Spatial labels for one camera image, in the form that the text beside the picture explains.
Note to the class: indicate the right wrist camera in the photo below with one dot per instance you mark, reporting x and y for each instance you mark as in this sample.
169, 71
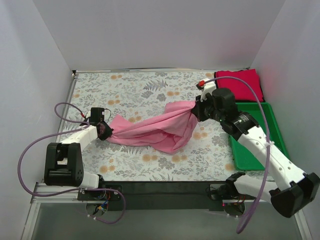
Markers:
206, 86

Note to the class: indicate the floral patterned table mat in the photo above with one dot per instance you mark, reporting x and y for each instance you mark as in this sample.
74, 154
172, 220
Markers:
138, 96

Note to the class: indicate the pink t shirt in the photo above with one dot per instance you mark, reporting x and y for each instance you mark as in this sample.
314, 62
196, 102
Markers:
168, 132

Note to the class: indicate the green plastic tray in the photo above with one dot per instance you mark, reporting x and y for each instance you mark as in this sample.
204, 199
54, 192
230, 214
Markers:
247, 155

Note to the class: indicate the folded red t shirt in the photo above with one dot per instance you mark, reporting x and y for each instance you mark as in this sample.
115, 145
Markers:
239, 89

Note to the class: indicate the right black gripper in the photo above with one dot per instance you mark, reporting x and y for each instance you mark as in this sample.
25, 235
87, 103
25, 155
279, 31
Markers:
199, 110

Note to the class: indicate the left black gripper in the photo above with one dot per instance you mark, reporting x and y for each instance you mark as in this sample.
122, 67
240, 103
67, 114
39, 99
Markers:
104, 130

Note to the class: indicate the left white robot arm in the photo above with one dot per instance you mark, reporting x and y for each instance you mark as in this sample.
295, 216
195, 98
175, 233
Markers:
64, 162

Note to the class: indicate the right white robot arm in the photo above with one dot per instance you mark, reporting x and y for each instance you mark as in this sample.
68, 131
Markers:
292, 188

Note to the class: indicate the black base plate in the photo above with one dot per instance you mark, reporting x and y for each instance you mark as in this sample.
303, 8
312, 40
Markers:
163, 195

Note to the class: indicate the aluminium frame rail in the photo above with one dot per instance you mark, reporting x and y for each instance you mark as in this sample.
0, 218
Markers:
46, 194

